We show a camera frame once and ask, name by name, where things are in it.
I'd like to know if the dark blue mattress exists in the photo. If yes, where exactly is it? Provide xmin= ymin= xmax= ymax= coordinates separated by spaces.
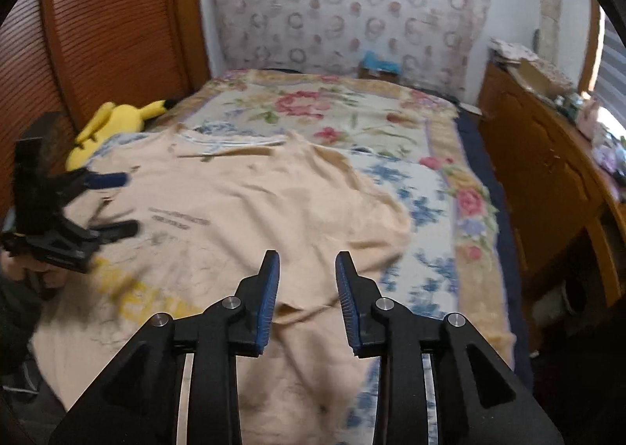
xmin=455 ymin=105 xmax=535 ymax=377

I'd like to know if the small brown box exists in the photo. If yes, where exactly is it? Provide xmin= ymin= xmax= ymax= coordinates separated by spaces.
xmin=358 ymin=66 xmax=402 ymax=82

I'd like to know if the light blue object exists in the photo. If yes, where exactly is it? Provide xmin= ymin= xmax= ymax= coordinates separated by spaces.
xmin=360 ymin=50 xmax=404 ymax=74

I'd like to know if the lilac soft item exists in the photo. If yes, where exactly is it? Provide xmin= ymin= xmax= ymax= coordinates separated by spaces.
xmin=591 ymin=137 xmax=623 ymax=173

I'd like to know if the wooden louvered wardrobe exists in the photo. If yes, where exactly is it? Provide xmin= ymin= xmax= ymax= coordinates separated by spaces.
xmin=0 ymin=0 xmax=211 ymax=240

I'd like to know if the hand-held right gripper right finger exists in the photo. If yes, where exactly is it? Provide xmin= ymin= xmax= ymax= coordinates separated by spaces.
xmin=335 ymin=252 xmax=563 ymax=445

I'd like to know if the window blind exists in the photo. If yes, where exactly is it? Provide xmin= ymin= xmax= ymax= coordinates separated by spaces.
xmin=597 ymin=14 xmax=626 ymax=110

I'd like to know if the pink pouch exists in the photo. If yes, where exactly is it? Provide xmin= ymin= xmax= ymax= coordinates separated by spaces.
xmin=576 ymin=100 xmax=603 ymax=139

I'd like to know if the patterned fabric pile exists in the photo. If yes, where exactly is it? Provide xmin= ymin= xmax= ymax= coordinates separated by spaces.
xmin=489 ymin=36 xmax=539 ymax=63

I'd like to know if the person's left forearm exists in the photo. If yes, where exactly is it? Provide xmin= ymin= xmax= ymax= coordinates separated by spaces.
xmin=0 ymin=276 xmax=46 ymax=382

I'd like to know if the pale shoe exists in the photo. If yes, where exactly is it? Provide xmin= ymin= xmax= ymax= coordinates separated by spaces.
xmin=532 ymin=286 xmax=590 ymax=326

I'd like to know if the beige t-shirt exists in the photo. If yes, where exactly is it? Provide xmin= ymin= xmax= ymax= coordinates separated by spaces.
xmin=32 ymin=127 xmax=412 ymax=445

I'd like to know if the person's left hand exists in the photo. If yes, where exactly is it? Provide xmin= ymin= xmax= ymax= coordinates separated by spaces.
xmin=0 ymin=250 xmax=64 ymax=300

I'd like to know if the cardboard box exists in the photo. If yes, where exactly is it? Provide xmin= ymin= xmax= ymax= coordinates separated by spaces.
xmin=509 ymin=56 xmax=574 ymax=98

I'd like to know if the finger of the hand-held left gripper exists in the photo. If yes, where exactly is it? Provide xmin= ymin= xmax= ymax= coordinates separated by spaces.
xmin=63 ymin=170 xmax=130 ymax=194
xmin=77 ymin=220 xmax=140 ymax=245

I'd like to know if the wooden dresser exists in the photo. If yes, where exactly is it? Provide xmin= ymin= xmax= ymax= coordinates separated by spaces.
xmin=477 ymin=61 xmax=626 ymax=323

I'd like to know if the printed wall cloth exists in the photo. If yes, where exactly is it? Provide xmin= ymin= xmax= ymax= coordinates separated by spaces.
xmin=205 ymin=0 xmax=492 ymax=101

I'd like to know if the yellow plush toy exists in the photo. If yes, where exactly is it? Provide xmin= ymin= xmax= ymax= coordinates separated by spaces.
xmin=66 ymin=99 xmax=177 ymax=172

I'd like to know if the floral blanket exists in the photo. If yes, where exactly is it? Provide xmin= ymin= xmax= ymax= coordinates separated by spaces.
xmin=98 ymin=68 xmax=519 ymax=445

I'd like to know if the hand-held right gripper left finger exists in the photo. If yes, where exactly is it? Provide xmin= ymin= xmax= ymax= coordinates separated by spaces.
xmin=49 ymin=249 xmax=281 ymax=445

